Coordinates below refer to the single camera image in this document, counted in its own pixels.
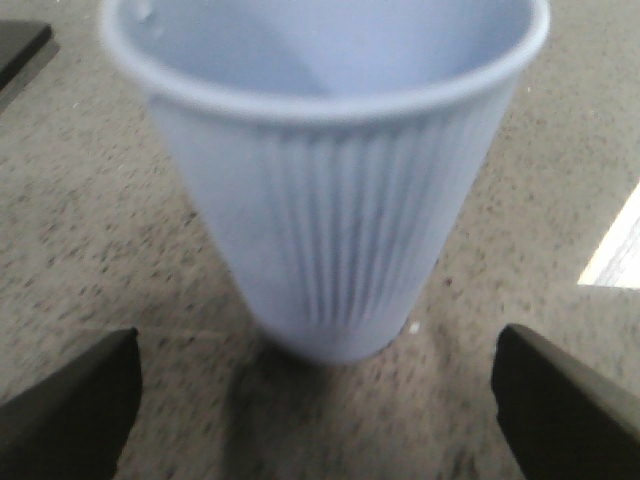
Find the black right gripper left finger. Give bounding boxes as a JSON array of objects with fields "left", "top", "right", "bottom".
[{"left": 1, "top": 328, "right": 143, "bottom": 479}]

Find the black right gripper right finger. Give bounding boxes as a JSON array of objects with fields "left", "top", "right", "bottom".
[{"left": 491, "top": 324, "right": 639, "bottom": 479}]

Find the light blue ribbed plastic cup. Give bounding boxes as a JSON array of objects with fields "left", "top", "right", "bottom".
[{"left": 99, "top": 1, "right": 551, "bottom": 364}]

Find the black glass gas stove top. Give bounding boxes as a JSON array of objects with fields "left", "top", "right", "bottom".
[{"left": 1, "top": 19, "right": 60, "bottom": 111}]

